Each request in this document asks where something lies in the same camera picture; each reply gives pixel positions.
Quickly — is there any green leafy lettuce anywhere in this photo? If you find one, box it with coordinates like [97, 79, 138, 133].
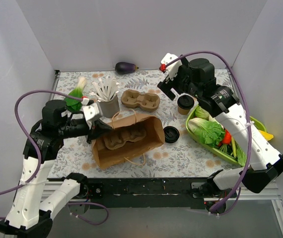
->
[187, 118, 225, 147]

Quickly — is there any green vegetable tray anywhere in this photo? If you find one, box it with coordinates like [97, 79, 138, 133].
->
[185, 103, 267, 166]

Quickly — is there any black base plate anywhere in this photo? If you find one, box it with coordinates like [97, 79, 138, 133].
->
[59, 177, 238, 210]

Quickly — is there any black plastic cup lid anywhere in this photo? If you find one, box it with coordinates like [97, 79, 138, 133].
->
[177, 95, 195, 110]

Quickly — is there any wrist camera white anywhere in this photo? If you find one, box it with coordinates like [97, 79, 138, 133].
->
[81, 97, 103, 129]
[159, 53, 182, 80]

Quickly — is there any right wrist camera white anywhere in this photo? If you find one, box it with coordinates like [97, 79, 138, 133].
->
[159, 53, 182, 80]

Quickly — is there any brown paper bag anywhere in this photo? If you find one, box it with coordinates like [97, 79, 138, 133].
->
[91, 111, 165, 170]

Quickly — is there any green bok choy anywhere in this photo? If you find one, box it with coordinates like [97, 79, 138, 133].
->
[64, 76, 87, 113]

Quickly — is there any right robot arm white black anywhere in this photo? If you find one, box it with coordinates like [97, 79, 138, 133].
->
[158, 54, 283, 197]

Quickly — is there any round green cabbage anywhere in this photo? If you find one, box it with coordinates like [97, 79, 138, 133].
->
[195, 106, 210, 119]

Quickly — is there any grey straw holder cup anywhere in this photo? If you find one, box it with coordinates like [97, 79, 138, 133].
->
[99, 95, 120, 119]

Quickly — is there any yellow pepper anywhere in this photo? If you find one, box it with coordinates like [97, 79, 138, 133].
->
[259, 130, 274, 141]

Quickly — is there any aluminium frame rail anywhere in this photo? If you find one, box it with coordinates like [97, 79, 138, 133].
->
[3, 180, 283, 238]

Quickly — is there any brown paper coffee cup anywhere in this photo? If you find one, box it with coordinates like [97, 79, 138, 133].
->
[177, 95, 194, 115]

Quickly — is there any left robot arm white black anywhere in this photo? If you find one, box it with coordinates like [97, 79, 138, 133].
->
[0, 98, 112, 238]

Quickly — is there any purple eggplant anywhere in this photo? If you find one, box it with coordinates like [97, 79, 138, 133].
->
[115, 61, 139, 75]

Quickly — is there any stack of black lids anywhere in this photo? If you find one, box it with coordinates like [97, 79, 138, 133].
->
[163, 126, 180, 143]

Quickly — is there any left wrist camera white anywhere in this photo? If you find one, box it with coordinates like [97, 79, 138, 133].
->
[81, 97, 103, 129]

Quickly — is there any brown pulp cup carrier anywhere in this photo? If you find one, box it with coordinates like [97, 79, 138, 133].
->
[121, 89, 160, 112]

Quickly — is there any bundle of white straws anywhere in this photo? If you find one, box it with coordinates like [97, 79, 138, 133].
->
[89, 76, 120, 102]

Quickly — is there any red chili pepper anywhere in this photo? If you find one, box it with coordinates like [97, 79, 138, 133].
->
[221, 130, 232, 145]

